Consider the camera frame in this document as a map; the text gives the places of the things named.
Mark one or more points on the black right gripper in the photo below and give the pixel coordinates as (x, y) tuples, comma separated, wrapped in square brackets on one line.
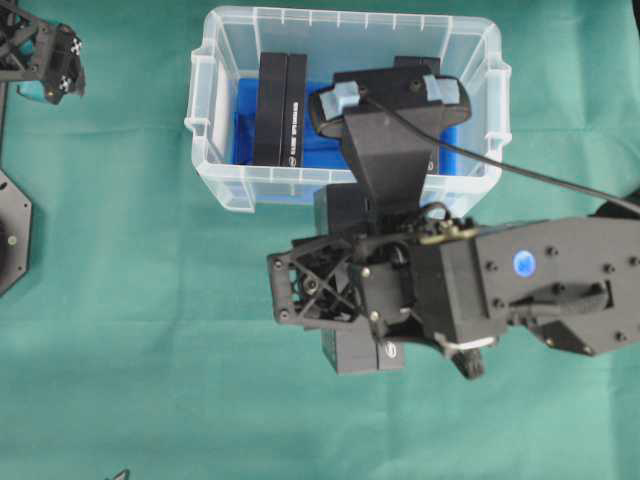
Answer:
[(331, 282)]

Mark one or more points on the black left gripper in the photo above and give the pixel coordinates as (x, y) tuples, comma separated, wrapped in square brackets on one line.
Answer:
[(29, 42)]

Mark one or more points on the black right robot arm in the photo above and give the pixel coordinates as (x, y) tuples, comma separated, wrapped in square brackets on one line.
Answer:
[(456, 287)]

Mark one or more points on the clear plastic storage case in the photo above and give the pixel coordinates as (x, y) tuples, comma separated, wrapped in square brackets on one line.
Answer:
[(467, 63)]

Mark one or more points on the green table cloth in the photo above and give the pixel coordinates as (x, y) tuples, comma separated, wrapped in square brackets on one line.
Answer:
[(142, 335)]

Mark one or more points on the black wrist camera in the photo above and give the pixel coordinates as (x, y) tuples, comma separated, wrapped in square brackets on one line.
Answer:
[(366, 111)]

